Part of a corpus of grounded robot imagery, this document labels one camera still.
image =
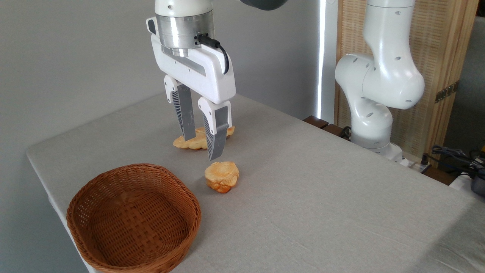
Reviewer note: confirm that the wooden folding screen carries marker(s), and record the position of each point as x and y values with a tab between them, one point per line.
439	49

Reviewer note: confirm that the dark grey device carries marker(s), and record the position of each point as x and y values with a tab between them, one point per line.
479	185

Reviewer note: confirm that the white power strip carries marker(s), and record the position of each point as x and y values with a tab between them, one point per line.
415	163

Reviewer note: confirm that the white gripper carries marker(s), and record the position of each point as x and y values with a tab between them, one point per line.
212	76

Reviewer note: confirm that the dark wooden block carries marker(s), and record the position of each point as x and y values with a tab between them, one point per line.
335	131
315	121

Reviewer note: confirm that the brown woven wicker basket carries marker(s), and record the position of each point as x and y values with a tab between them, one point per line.
132	220

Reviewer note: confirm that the round golden bread roll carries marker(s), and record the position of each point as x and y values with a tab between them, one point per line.
222	176

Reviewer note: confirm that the grey tablecloth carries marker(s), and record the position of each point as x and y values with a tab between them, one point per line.
322	197

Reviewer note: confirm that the long golden bread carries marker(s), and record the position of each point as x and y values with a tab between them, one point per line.
197	141

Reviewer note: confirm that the metal screen hinge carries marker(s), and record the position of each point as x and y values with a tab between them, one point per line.
447	91

